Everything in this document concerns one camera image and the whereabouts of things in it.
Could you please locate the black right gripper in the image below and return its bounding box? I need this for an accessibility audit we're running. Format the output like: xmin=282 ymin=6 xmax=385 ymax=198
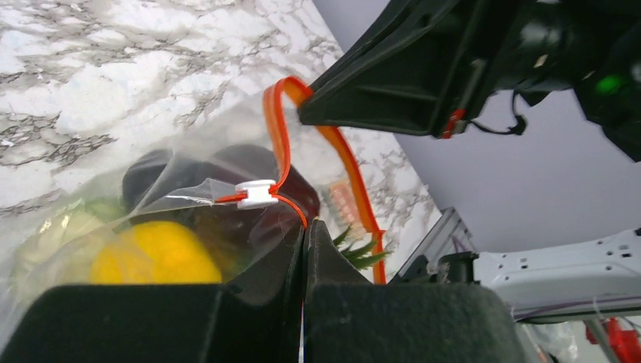
xmin=440 ymin=1 xmax=640 ymax=162

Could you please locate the small orange notebook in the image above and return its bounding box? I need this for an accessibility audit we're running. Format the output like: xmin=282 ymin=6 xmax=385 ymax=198
xmin=328 ymin=179 xmax=364 ymax=239

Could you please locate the yellow toy pear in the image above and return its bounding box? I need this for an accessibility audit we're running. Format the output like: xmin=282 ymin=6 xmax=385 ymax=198
xmin=88 ymin=221 xmax=222 ymax=284

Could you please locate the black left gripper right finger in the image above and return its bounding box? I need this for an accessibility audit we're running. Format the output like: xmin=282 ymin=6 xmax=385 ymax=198
xmin=302 ymin=220 xmax=526 ymax=363

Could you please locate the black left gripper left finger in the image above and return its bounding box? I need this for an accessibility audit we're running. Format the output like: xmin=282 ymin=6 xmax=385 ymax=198
xmin=1 ymin=227 xmax=304 ymax=362

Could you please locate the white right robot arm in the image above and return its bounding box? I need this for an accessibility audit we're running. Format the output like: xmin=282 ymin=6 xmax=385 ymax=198
xmin=298 ymin=1 xmax=640 ymax=324

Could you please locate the clear orange-zip bag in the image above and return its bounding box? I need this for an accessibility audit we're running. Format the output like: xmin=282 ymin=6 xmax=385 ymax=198
xmin=1 ymin=76 xmax=385 ymax=335

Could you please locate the green toy cabbage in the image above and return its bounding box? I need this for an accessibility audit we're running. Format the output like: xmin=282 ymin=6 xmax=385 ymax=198
xmin=11 ymin=197 xmax=125 ymax=279

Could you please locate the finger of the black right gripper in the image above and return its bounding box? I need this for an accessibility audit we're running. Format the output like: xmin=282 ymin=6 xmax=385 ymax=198
xmin=298 ymin=1 xmax=501 ymax=138

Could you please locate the toy pineapple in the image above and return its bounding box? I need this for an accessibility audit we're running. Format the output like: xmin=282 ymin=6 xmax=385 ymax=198
xmin=333 ymin=225 xmax=390 ymax=270

